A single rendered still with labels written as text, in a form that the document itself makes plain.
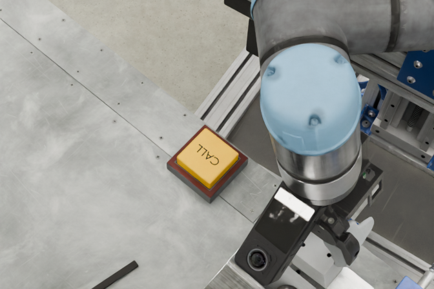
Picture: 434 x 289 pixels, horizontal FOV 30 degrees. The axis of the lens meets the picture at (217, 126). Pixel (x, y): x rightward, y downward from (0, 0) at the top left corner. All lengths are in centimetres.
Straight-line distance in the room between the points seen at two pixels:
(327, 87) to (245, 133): 120
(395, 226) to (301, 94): 118
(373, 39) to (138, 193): 50
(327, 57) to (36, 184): 60
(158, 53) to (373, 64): 95
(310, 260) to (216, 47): 131
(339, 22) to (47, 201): 56
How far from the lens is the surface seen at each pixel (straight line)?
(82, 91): 118
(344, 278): 98
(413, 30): 70
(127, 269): 106
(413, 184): 181
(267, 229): 78
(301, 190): 71
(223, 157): 108
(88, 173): 112
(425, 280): 100
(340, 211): 80
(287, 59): 62
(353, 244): 83
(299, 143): 62
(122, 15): 223
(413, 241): 176
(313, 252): 92
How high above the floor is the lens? 181
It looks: 63 degrees down
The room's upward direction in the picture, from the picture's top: 3 degrees clockwise
